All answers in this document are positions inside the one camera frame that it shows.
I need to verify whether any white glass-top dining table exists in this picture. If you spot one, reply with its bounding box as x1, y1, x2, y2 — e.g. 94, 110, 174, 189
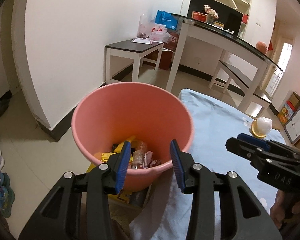
166, 17, 278, 112

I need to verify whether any yellow foam net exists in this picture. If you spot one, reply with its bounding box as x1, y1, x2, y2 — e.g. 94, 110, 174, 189
94, 135, 136, 163

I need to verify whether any light blue tablecloth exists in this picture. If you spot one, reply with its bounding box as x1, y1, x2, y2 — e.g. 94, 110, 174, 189
129, 89, 277, 239

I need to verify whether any paper sheet on bench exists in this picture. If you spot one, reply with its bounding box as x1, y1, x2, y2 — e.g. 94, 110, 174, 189
130, 37, 153, 44

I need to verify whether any black television screen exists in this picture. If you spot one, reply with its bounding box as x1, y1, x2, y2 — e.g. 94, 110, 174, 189
186, 0, 244, 37

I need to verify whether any left white dark bench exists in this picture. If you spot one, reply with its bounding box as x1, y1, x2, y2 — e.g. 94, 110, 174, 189
105, 40, 164, 85

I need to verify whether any clear plastic bag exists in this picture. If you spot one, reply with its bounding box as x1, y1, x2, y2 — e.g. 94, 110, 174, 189
131, 141, 153, 170
137, 14, 172, 43

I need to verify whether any black foam mesh sleeve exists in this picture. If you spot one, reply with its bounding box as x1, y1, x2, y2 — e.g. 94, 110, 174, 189
111, 144, 121, 153

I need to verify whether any right hand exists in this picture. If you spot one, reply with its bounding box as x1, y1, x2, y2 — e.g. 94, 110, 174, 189
269, 190, 300, 229

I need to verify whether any blue shopping bag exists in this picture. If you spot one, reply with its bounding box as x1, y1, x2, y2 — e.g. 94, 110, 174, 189
155, 10, 178, 30

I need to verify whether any red tin box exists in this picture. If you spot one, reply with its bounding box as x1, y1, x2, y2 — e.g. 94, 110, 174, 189
192, 11, 207, 22

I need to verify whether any red snack wrapper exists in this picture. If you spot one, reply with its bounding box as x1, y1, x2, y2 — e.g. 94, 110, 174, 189
142, 151, 162, 168

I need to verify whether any white dark bench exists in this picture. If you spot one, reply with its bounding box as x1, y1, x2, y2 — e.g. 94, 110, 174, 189
208, 60, 271, 118
105, 40, 164, 85

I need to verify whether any pink plastic trash bucket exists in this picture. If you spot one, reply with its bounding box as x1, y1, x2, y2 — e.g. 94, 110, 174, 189
71, 82, 194, 192

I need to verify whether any orange peel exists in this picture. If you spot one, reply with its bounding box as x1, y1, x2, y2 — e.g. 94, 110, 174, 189
250, 120, 266, 139

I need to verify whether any dark red paper bag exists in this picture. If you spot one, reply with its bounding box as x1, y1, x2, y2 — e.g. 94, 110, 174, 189
163, 31, 180, 53

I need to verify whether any white tissue bag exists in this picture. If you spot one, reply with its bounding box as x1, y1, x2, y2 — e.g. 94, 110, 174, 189
256, 116, 273, 135

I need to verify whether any orange pomelo fruit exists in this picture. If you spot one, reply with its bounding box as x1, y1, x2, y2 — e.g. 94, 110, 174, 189
255, 41, 268, 55

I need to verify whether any clear plastic bag on bench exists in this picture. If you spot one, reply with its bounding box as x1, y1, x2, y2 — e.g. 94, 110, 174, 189
137, 14, 172, 43

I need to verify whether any children drawing board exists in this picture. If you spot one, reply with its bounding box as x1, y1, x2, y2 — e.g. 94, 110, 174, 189
284, 107, 300, 145

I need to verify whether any right white dark bench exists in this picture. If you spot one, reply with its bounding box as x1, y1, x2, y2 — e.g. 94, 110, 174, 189
208, 60, 271, 118

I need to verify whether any colourful cardboard box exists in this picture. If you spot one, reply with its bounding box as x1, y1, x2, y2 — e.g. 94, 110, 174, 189
277, 92, 300, 127

